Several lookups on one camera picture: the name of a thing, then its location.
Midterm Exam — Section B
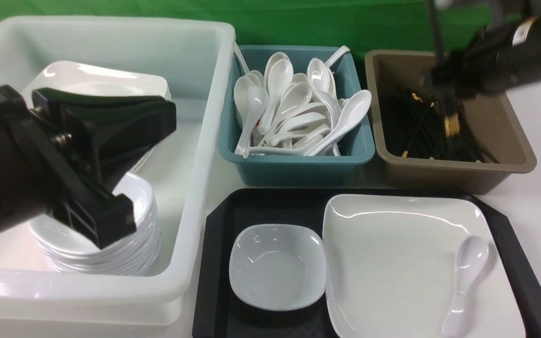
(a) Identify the white ceramic soup spoon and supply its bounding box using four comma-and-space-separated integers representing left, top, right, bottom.
441, 235, 489, 338

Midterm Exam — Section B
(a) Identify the green cloth backdrop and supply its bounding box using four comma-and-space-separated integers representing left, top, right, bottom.
0, 0, 541, 78

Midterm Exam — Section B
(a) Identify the stack of small white bowls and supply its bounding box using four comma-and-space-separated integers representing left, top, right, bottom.
29, 173, 162, 277

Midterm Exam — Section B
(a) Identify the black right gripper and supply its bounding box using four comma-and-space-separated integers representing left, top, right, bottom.
422, 15, 541, 99

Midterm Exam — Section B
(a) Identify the white spoon top right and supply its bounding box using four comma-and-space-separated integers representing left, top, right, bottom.
306, 58, 331, 93

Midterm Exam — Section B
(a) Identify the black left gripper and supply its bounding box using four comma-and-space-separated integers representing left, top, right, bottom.
0, 85, 178, 249

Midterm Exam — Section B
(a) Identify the black plastic serving tray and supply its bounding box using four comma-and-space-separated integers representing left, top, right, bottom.
192, 188, 541, 338

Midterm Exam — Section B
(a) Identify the white square rice plate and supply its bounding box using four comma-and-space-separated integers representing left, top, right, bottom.
322, 194, 526, 338

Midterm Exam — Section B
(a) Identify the stack of white square plates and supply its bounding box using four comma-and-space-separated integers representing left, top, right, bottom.
21, 61, 172, 111

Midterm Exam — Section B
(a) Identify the brown plastic chopstick bin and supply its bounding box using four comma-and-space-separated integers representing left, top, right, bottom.
364, 51, 537, 194

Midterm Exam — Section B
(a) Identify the small white square bowl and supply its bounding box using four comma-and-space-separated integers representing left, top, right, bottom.
228, 224, 328, 312

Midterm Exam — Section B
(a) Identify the pile of black chopsticks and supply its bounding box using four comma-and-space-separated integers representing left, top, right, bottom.
379, 86, 500, 163

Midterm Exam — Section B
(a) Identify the large white plastic tub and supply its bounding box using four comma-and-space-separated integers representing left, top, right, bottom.
0, 16, 235, 326

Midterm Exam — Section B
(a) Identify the black chopstick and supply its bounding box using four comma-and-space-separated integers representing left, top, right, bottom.
426, 0, 460, 138

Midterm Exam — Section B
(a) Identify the white spoon left upright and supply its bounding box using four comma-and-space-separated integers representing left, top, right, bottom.
234, 84, 269, 156

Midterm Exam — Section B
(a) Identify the white spoon centre tall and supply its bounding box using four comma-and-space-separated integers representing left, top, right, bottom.
258, 59, 294, 136

